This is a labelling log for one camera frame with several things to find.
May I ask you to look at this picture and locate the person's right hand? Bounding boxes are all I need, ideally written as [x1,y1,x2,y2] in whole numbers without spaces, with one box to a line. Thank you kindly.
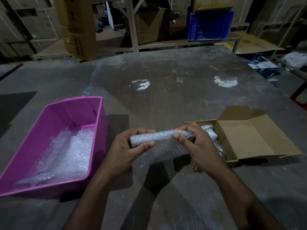
[172,122,231,178]

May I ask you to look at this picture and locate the person's left hand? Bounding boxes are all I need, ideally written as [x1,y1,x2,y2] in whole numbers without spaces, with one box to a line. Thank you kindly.
[103,127,156,179]

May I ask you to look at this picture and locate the small brown cardboard box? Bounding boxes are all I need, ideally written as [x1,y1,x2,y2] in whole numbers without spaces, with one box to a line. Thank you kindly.
[183,105,303,173]

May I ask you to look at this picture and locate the pile of bubble wrap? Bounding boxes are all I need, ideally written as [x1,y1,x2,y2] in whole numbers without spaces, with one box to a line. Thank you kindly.
[15,126,95,187]

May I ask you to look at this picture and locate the person's right forearm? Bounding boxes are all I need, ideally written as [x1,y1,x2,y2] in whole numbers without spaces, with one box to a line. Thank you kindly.
[211,165,286,230]

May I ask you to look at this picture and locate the person's left forearm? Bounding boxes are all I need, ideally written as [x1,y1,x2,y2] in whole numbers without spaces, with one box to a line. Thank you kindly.
[63,171,120,230]

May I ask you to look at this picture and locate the blue and white product box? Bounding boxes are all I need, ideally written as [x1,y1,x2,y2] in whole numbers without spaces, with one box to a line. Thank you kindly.
[248,61,280,79]

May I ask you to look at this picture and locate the dark blue product box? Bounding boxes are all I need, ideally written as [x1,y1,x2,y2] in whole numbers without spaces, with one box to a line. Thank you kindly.
[246,54,263,63]

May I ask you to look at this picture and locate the flattened printed cardboard sheet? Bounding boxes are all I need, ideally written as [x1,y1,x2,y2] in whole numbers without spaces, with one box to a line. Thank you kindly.
[215,32,286,55]

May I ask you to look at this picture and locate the tall narrow cardboard carton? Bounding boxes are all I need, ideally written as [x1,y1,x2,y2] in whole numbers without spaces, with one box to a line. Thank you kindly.
[53,0,99,62]

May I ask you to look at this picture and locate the flat cardboard sheet with tape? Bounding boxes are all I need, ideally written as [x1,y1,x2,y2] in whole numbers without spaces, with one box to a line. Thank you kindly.
[193,0,235,12]

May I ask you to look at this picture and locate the pink plastic bin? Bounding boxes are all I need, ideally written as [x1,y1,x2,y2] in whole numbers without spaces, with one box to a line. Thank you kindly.
[0,96,108,198]

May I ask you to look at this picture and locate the red plastic chair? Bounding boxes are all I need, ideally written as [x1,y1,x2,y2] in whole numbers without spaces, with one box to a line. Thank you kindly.
[290,80,307,109]

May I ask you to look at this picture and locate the blue plastic crate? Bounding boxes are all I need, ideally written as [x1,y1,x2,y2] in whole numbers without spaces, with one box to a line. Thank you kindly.
[188,10,235,42]

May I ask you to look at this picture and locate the white plastic bag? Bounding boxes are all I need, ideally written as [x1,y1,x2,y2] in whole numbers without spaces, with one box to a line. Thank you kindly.
[282,51,307,70]

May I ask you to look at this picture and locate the grey metal storage rack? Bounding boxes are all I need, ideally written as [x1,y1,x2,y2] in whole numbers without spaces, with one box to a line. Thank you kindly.
[32,0,241,61]

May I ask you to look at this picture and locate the open brown carton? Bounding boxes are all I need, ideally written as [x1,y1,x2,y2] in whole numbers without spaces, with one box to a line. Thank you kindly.
[135,7,170,45]

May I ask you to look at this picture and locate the white paper sheet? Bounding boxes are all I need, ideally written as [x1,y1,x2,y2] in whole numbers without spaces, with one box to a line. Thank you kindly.
[105,1,114,30]

